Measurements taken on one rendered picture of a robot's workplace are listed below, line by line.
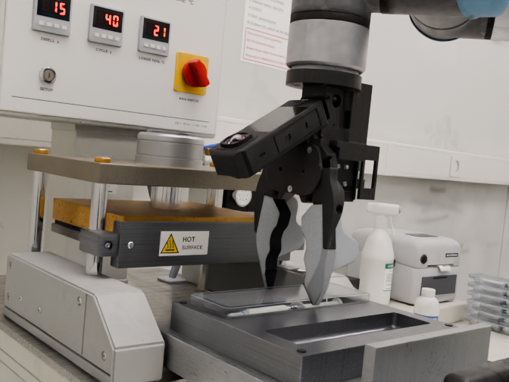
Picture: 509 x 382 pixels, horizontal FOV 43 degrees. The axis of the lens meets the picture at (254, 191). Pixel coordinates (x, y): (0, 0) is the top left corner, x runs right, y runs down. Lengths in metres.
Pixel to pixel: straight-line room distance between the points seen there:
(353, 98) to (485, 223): 2.03
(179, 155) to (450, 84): 1.65
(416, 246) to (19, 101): 1.11
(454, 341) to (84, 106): 0.54
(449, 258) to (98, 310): 1.31
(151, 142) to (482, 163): 1.81
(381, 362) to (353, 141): 0.24
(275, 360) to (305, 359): 0.03
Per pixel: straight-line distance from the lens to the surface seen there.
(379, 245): 1.61
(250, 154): 0.53
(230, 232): 0.71
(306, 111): 0.58
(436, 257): 1.72
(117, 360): 0.55
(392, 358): 0.47
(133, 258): 0.64
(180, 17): 0.94
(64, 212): 0.77
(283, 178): 0.60
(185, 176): 0.68
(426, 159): 2.09
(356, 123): 0.63
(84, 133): 0.89
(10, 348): 0.74
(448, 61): 2.28
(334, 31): 0.59
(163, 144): 0.73
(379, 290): 1.62
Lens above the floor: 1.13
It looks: 3 degrees down
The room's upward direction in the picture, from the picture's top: 5 degrees clockwise
